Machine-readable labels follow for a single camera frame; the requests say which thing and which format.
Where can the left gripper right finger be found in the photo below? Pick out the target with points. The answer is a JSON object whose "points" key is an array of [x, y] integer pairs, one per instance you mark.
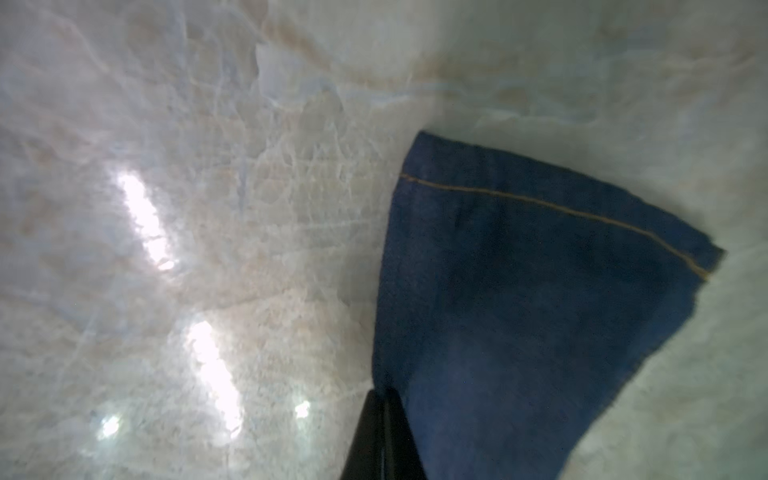
{"points": [[400, 456]]}

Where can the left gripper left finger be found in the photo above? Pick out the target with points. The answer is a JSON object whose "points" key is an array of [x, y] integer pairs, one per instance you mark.
{"points": [[365, 457]]}

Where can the dark blue denim jeans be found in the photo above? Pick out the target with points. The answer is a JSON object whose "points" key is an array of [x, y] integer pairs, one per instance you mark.
{"points": [[516, 299]]}

